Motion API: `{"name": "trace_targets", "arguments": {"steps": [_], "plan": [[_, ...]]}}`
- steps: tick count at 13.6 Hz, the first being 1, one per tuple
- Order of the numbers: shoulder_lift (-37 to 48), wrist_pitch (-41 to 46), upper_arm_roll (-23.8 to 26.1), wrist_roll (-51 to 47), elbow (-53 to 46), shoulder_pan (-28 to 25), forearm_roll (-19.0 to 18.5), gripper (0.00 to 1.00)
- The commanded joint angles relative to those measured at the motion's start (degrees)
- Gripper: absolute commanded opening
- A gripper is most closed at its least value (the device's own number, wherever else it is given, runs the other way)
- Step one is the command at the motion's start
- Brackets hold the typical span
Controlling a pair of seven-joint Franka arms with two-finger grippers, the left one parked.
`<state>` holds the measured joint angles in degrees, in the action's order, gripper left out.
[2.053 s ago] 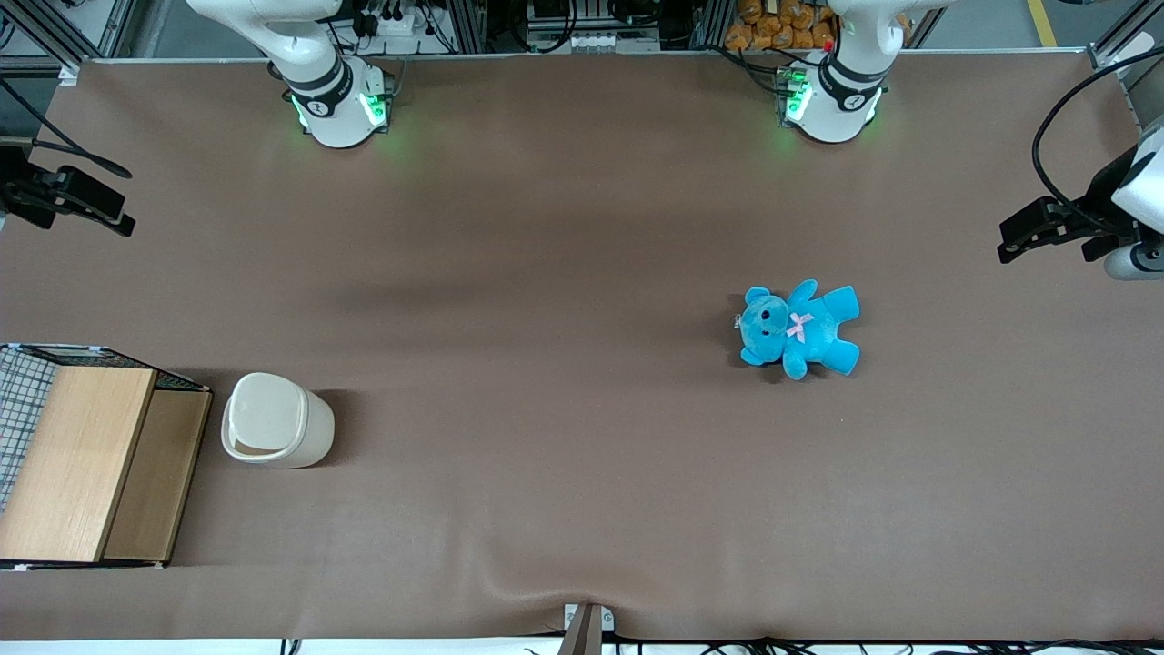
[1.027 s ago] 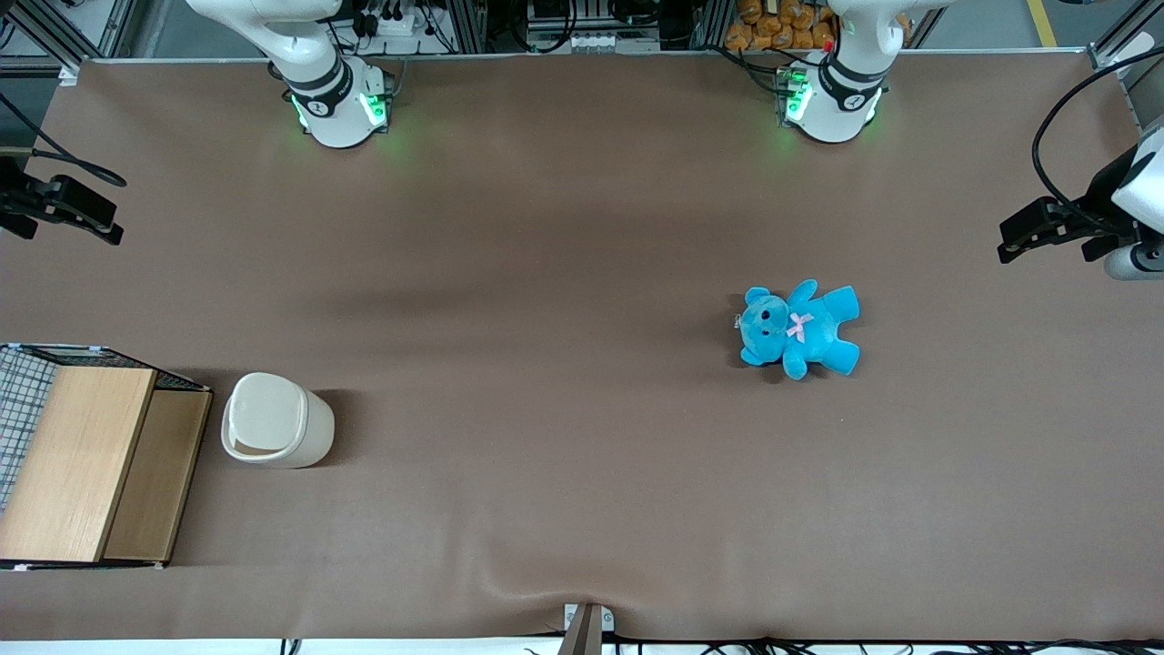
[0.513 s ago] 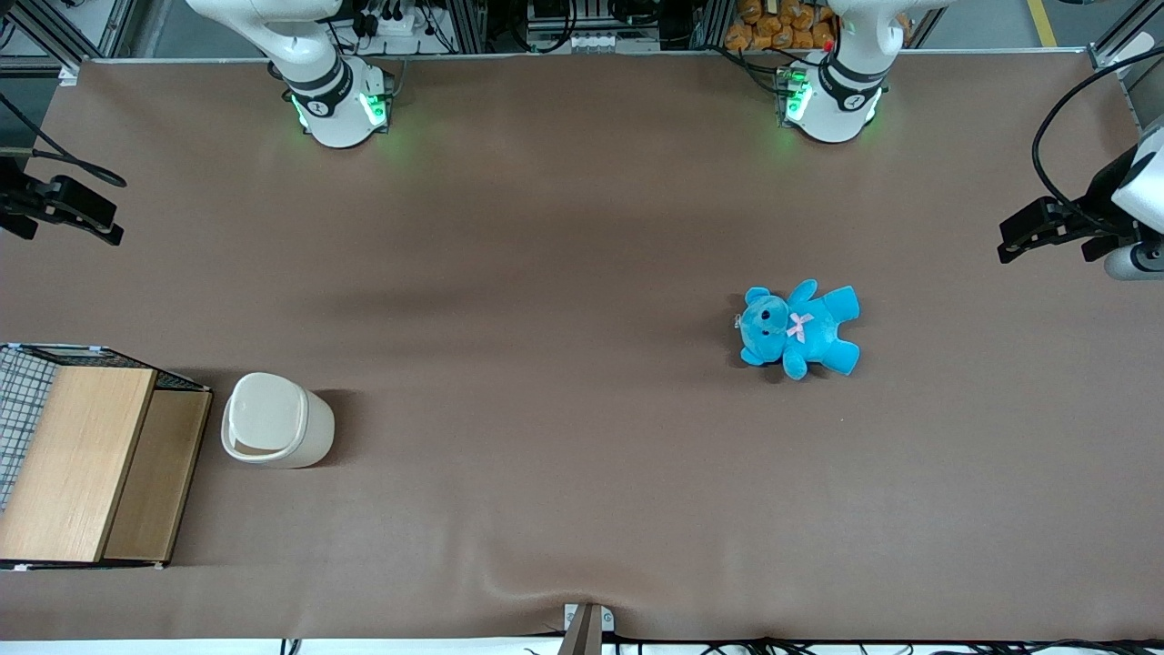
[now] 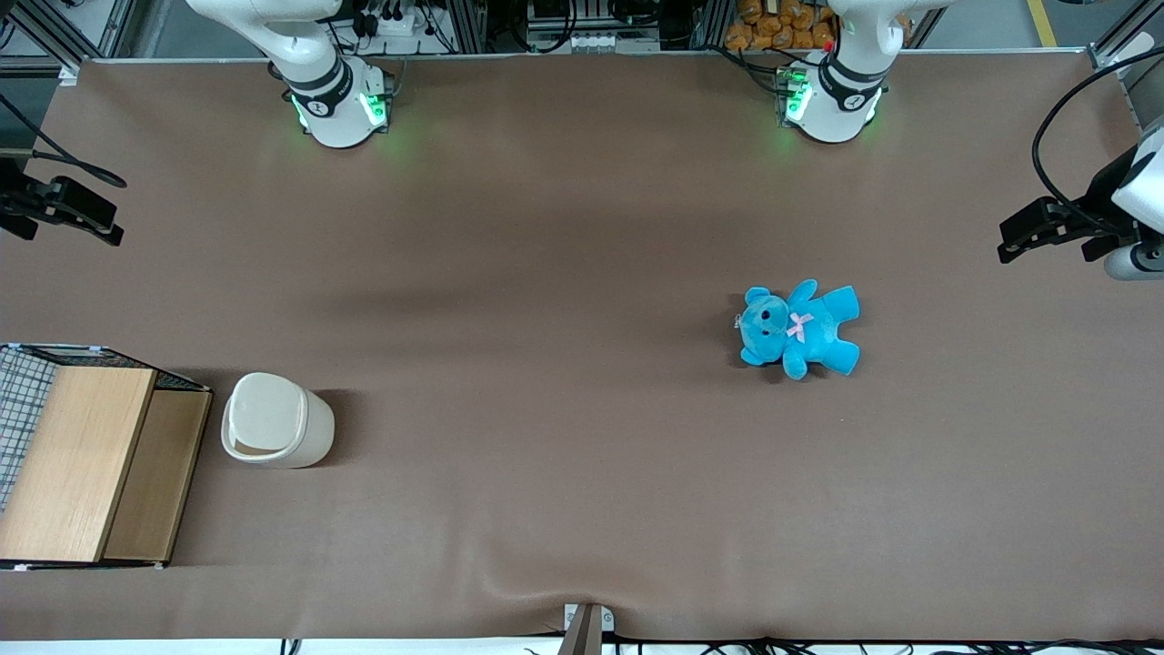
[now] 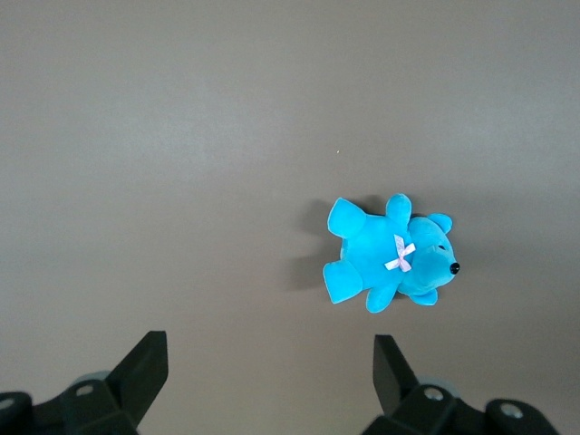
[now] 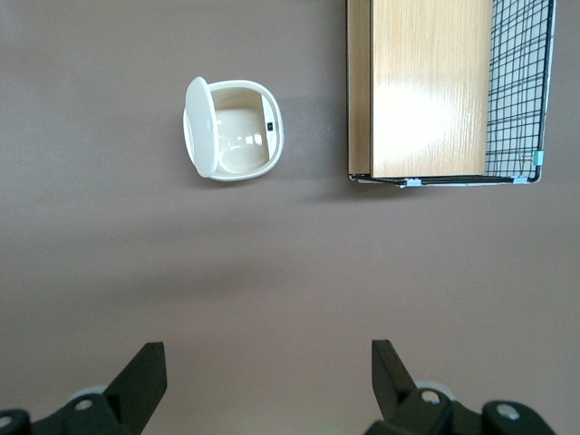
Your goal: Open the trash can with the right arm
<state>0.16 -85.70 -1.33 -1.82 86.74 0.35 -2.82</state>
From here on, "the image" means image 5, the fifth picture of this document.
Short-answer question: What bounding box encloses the brown table mat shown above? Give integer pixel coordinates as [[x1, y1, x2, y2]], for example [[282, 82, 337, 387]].
[[0, 0, 580, 435]]

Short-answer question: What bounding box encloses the blue teddy bear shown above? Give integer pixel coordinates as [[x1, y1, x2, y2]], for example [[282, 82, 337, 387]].
[[322, 193, 462, 315]]

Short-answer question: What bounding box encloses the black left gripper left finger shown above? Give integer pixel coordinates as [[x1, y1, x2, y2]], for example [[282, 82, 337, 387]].
[[0, 331, 170, 435]]

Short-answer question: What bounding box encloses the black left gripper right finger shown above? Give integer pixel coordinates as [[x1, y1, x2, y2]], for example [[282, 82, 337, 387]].
[[362, 333, 559, 435]]

